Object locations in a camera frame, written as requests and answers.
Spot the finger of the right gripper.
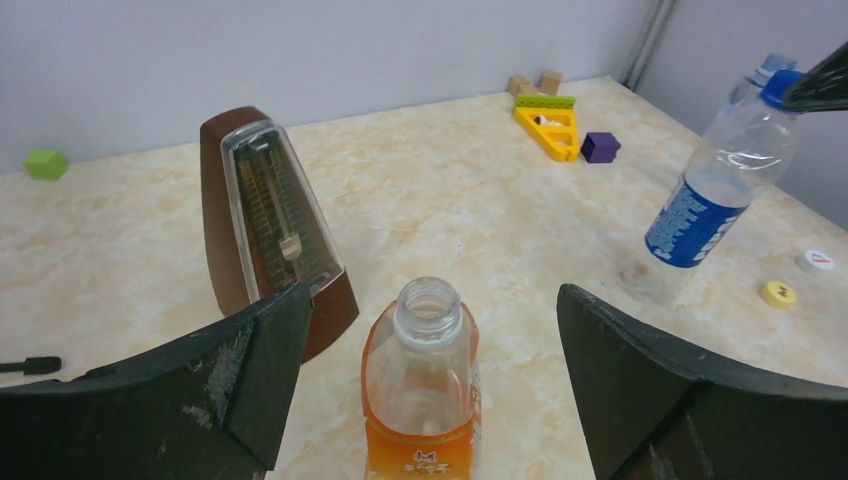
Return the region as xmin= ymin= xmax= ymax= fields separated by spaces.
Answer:
xmin=782 ymin=43 xmax=848 ymax=113

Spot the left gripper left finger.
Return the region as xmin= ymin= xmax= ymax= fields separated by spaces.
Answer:
xmin=1 ymin=284 xmax=313 ymax=479

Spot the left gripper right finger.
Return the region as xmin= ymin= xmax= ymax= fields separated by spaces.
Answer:
xmin=556 ymin=284 xmax=847 ymax=479

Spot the clear small water bottle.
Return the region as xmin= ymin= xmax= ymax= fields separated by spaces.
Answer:
xmin=726 ymin=53 xmax=798 ymax=107

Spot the blue cap labelled bottle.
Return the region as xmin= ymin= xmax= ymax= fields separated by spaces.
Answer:
xmin=620 ymin=69 xmax=803 ymax=302

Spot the white bottle cap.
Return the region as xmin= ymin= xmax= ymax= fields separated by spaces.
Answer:
xmin=796 ymin=249 xmax=836 ymax=275

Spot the orange juice bottle yellow cap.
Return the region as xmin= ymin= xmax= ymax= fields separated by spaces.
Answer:
xmin=361 ymin=276 xmax=482 ymax=479

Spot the brown wooden metronome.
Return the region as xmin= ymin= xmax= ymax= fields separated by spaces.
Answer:
xmin=199 ymin=106 xmax=359 ymax=361

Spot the purple cube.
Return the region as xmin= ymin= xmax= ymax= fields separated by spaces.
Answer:
xmin=580 ymin=132 xmax=621 ymax=164

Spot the yellow triangular toy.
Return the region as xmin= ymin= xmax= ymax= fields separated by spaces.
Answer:
xmin=513 ymin=94 xmax=579 ymax=162

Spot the tan wooden block right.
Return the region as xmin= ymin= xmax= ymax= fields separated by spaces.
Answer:
xmin=537 ymin=70 xmax=563 ymax=96

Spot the tan wooden block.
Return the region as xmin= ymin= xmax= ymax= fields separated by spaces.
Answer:
xmin=537 ymin=70 xmax=563 ymax=96
xmin=507 ymin=75 xmax=539 ymax=97

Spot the small green cube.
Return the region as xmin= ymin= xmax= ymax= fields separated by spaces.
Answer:
xmin=23 ymin=149 xmax=68 ymax=181

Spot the tan wooden block left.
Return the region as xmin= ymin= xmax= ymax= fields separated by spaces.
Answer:
xmin=507 ymin=75 xmax=539 ymax=97

